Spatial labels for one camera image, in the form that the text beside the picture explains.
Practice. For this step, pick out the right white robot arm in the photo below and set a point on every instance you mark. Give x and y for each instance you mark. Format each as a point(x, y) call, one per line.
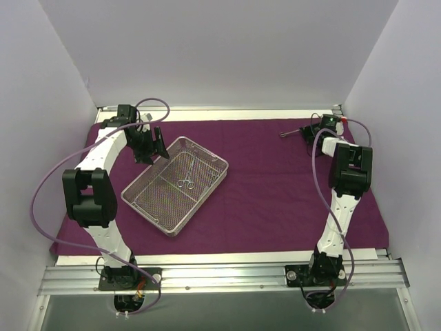
point(349, 178)

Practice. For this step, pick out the steel surgical scissors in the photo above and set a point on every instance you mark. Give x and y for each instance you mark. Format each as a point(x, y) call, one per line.
point(286, 134)

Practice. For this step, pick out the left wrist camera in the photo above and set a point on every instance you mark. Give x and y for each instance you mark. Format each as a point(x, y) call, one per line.
point(130, 114)

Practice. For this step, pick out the front aluminium rail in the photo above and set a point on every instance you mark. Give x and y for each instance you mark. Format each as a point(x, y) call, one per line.
point(217, 278)

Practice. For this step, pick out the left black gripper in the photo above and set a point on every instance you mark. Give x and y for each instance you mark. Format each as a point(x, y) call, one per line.
point(149, 148)

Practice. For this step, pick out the aluminium rail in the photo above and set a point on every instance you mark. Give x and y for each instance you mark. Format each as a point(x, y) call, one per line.
point(368, 234)
point(217, 278)

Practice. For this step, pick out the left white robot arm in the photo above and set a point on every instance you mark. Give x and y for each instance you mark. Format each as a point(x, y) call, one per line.
point(89, 195)

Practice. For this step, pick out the right side aluminium rail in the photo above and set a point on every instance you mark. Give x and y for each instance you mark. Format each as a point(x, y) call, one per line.
point(368, 234)

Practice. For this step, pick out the steel forceps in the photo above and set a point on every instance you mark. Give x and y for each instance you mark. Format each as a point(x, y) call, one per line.
point(187, 180)

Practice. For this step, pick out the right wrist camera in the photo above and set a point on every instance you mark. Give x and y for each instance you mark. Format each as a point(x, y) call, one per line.
point(333, 123)

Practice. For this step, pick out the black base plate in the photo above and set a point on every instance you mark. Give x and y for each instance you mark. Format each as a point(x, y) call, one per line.
point(127, 278)
point(305, 276)

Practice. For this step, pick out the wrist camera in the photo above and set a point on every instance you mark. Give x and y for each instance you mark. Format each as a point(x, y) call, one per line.
point(130, 114)
point(333, 123)

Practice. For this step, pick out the metal mesh tray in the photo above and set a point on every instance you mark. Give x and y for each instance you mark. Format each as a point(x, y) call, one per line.
point(154, 194)

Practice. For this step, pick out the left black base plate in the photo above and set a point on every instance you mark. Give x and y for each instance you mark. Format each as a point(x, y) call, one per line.
point(127, 278)

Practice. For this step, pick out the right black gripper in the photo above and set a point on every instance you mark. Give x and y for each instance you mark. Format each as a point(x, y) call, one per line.
point(308, 133)

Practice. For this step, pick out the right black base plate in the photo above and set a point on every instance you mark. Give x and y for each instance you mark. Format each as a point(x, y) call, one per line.
point(305, 276)

